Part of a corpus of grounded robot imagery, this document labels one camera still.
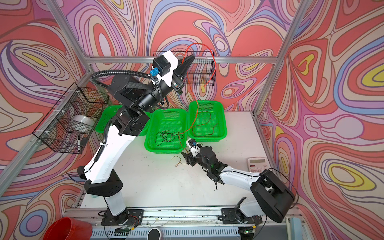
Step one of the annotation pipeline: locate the orange cable bundle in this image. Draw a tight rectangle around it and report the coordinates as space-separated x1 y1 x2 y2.
170 154 188 167

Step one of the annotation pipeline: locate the long red cable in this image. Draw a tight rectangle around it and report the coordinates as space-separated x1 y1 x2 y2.
178 42 217 151

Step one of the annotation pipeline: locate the black thin cable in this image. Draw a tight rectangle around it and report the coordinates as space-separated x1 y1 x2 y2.
154 129 184 148

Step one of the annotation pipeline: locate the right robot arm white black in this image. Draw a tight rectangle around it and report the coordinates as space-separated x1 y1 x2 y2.
182 145 295 223

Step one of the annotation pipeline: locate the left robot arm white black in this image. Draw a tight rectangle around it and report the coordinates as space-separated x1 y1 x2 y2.
78 51 195 219

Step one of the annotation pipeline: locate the right green plastic basket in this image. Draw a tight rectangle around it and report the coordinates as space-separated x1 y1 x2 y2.
188 101 228 143

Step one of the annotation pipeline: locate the middle green plastic basket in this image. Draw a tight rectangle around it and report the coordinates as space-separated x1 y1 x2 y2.
145 109 188 154

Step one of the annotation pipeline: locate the white pink calculator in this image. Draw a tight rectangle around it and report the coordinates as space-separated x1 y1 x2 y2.
247 157 270 173

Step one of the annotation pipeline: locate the black round speaker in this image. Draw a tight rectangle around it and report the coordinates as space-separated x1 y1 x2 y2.
147 228 163 240

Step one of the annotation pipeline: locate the white tape roll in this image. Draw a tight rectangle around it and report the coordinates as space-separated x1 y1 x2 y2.
72 115 95 126

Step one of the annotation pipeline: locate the red bucket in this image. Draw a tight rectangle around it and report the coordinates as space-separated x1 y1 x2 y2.
43 217 93 240

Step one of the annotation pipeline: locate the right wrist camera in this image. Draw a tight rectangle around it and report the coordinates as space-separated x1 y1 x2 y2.
187 139 201 158

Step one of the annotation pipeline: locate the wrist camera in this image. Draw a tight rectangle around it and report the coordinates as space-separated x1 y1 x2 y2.
187 139 201 158
150 51 178 87

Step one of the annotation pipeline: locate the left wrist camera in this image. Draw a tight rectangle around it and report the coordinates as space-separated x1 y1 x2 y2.
150 51 178 87

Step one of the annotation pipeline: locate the black wire basket back wall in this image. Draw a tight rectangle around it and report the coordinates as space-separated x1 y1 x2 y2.
147 51 216 85

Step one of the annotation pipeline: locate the black wire basket wall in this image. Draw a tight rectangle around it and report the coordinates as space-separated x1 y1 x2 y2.
33 83 109 154
147 51 216 85

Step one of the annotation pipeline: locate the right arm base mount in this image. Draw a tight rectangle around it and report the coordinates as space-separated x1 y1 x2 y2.
218 208 263 226

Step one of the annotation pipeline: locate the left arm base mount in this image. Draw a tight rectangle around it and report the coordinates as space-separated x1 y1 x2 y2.
101 208 144 227

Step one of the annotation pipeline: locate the black wire basket left wall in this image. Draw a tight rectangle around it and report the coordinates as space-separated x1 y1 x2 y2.
33 83 109 154

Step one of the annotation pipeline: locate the aluminium rail front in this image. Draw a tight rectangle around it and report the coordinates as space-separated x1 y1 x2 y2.
62 205 304 227

